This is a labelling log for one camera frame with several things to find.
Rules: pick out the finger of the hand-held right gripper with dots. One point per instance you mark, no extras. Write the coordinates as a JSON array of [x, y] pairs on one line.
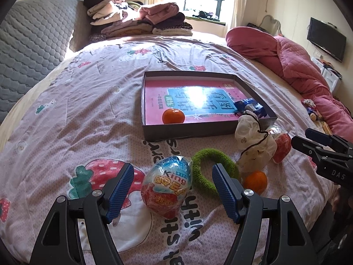
[[320, 135], [306, 145]]

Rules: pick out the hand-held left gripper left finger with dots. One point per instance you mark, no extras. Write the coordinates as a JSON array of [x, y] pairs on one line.
[[121, 190]]

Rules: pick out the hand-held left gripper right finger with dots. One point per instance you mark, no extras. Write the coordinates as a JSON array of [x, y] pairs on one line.
[[224, 193]]

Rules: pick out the blue and red toy egg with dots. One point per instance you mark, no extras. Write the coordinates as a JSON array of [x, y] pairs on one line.
[[165, 187]]

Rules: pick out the shallow grey cardboard box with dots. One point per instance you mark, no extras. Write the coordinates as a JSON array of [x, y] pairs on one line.
[[165, 134]]

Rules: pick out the small colourful toy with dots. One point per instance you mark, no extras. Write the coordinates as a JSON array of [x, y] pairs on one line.
[[311, 109]]

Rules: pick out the orange tangerine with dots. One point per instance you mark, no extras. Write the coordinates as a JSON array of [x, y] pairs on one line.
[[256, 182], [173, 116]]

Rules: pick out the white storage box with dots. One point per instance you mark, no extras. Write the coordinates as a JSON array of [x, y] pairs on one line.
[[329, 76]]

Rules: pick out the blue snack packet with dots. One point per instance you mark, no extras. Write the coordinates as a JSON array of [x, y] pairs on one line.
[[255, 107]]

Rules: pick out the pink quilted blanket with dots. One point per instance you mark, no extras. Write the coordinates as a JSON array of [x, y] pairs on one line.
[[292, 58]]

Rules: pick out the black flat television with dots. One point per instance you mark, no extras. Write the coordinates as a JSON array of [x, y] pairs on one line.
[[326, 39]]

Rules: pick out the pink and blue book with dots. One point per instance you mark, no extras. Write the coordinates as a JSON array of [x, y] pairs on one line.
[[193, 100]]

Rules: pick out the dark clothes on windowsill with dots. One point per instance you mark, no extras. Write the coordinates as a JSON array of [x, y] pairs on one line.
[[205, 15]]

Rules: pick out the grey quilted mattress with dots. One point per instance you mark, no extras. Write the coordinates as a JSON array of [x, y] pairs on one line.
[[30, 47]]

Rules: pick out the pile of folded clothes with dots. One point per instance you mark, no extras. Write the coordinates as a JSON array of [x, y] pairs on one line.
[[124, 13]]

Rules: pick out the curved metal bed frame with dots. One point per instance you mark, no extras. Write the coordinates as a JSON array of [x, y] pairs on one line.
[[271, 19]]

